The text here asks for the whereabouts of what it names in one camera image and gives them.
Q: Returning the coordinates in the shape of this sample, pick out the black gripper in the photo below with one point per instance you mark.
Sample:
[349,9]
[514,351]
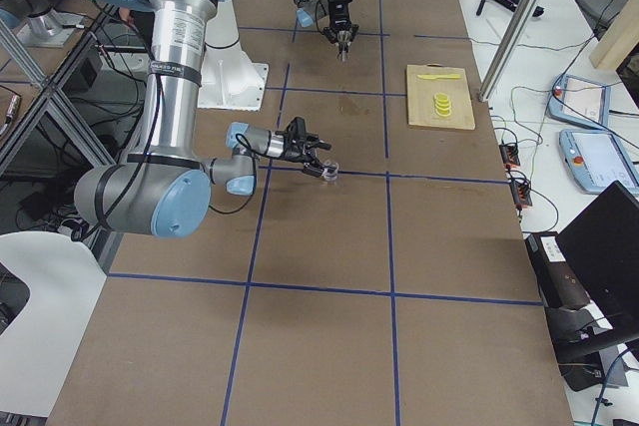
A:
[290,150]
[339,15]

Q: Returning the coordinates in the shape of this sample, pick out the steel measuring jigger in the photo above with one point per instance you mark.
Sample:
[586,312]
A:
[343,42]

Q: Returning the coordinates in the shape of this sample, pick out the clear glass cup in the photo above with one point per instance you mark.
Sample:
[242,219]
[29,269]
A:
[330,170]

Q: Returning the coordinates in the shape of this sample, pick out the wooden cutting board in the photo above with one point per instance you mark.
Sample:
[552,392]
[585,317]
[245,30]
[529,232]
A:
[420,102]

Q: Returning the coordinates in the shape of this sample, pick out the yellow plastic knife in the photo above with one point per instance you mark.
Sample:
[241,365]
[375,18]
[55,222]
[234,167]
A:
[435,77]

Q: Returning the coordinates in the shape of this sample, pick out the upper teach pendant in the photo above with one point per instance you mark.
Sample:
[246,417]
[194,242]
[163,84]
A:
[579,102]

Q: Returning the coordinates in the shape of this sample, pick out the teach pendant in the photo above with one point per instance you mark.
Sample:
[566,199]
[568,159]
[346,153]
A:
[596,159]
[579,102]

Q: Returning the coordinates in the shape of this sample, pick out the grey office chair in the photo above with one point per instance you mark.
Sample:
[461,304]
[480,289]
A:
[603,12]

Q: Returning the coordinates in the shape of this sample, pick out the lower teach pendant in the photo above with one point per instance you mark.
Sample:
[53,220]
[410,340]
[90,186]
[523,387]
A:
[596,159]

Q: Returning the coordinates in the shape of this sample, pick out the wooden plank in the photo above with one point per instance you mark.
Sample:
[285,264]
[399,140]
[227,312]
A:
[619,40]

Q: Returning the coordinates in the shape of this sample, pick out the black box with label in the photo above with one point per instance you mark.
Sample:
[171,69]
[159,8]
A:
[557,281]

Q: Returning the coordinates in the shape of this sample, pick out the black monitor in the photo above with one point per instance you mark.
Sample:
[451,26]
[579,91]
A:
[601,247]

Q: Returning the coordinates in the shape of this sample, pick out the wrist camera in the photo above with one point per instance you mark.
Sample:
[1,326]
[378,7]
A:
[296,130]

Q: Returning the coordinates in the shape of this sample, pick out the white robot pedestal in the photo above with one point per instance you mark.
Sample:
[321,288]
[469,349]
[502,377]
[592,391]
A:
[230,80]

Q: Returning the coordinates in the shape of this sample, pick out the aluminium frame post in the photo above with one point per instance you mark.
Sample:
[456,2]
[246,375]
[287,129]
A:
[506,48]

